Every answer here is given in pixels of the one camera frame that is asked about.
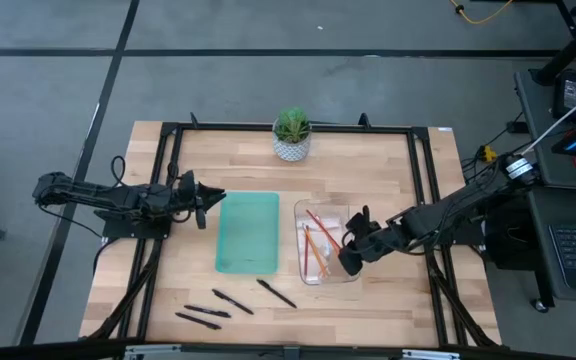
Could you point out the orange pencil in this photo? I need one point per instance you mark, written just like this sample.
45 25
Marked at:
316 252

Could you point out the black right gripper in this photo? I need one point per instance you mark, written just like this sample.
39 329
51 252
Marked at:
375 237

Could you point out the black power supply with label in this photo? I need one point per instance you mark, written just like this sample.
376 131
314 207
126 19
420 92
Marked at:
573 92

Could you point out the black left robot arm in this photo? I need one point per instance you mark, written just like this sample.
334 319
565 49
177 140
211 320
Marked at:
93 192

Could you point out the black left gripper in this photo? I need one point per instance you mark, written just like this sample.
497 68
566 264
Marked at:
185 195

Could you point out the black power plug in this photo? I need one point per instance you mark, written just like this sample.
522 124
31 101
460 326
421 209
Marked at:
517 127

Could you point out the clear plastic container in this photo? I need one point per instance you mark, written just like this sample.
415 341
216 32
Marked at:
330 207

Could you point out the black pen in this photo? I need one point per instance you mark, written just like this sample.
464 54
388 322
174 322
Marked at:
207 311
232 301
198 320
276 293

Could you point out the black equipment stand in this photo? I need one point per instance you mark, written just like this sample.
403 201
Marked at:
568 52

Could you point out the dark side cart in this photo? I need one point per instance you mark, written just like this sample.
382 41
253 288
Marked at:
533 115

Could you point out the silver metal bracket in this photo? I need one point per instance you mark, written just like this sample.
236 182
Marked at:
153 351
430 355

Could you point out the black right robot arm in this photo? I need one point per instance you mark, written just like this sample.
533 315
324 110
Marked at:
448 212

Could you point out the teal plastic tray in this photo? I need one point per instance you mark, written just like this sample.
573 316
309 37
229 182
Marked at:
248 232

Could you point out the black aluminium table frame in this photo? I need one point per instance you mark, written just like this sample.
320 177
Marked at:
218 127

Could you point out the succulent in patterned white pot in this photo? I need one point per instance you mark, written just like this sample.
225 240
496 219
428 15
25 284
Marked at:
292 147

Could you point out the black frame clamp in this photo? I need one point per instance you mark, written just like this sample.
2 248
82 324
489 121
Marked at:
194 120
364 120

